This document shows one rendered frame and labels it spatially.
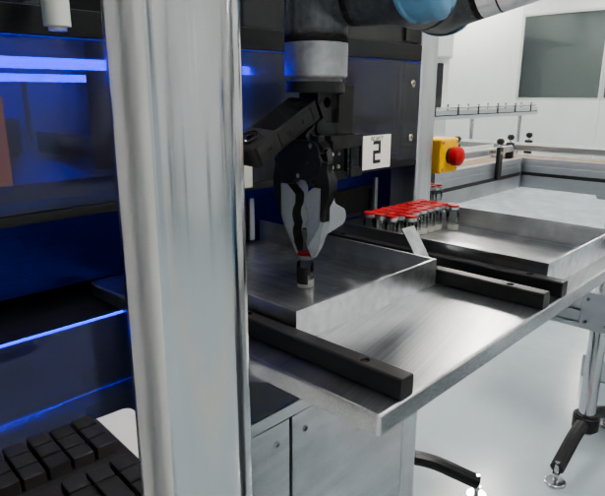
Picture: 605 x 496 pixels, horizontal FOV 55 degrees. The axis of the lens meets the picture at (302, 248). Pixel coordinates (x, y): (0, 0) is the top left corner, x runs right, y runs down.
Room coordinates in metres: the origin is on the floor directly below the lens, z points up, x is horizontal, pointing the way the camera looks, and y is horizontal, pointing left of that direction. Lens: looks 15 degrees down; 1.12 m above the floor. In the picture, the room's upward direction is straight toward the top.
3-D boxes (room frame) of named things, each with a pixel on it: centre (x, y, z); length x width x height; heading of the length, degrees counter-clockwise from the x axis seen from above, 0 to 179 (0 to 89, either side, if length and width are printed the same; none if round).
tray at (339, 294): (0.74, 0.04, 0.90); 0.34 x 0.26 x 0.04; 46
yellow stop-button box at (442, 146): (1.25, -0.29, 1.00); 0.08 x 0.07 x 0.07; 46
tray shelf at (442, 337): (0.82, -0.13, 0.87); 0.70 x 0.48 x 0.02; 136
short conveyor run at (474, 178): (1.55, -0.38, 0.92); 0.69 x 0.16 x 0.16; 136
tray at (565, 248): (0.91, -0.28, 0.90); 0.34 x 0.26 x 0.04; 45
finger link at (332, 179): (0.69, -0.02, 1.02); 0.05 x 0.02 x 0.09; 46
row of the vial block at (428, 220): (0.99, -0.20, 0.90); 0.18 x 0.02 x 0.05; 135
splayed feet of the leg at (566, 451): (1.63, -0.91, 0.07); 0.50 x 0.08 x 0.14; 136
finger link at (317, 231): (0.70, -0.03, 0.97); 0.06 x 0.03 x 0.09; 136
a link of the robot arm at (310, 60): (0.72, -0.01, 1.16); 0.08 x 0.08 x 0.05
